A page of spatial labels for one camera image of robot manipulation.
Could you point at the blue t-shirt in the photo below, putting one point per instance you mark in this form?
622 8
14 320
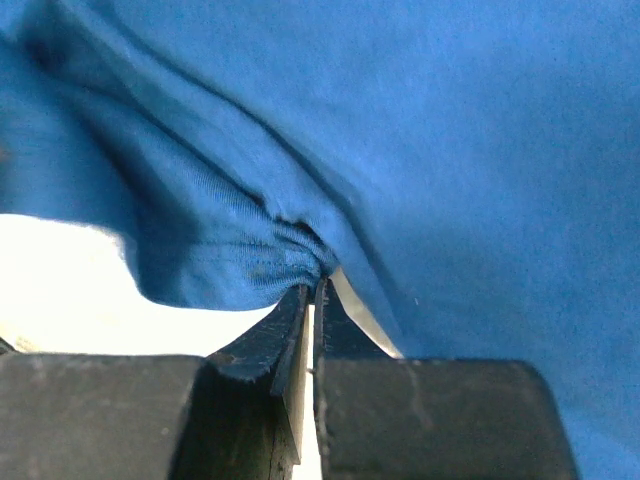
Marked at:
471 166

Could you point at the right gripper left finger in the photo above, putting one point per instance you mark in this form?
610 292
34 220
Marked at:
235 414

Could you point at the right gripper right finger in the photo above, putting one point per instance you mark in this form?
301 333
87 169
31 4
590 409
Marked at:
378 417

